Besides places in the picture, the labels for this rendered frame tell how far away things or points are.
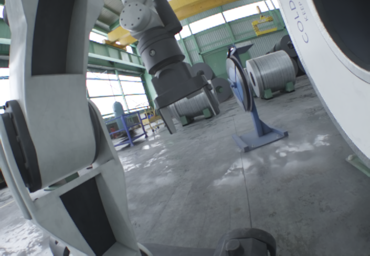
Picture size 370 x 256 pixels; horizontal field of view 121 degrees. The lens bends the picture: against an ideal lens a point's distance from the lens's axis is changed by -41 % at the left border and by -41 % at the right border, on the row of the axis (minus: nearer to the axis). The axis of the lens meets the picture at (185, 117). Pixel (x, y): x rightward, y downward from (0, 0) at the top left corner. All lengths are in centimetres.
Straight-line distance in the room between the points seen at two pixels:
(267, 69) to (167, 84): 495
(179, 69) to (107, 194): 26
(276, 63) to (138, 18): 511
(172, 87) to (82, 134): 19
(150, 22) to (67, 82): 21
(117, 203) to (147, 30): 34
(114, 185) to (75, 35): 25
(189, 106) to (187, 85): 489
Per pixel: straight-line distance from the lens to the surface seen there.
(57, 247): 62
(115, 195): 31
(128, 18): 39
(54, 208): 26
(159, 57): 34
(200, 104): 517
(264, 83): 522
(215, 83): 1136
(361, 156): 79
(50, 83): 25
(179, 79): 34
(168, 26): 38
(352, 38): 81
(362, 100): 69
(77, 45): 29
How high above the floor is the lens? 60
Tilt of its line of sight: 4 degrees down
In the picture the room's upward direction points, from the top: 19 degrees counter-clockwise
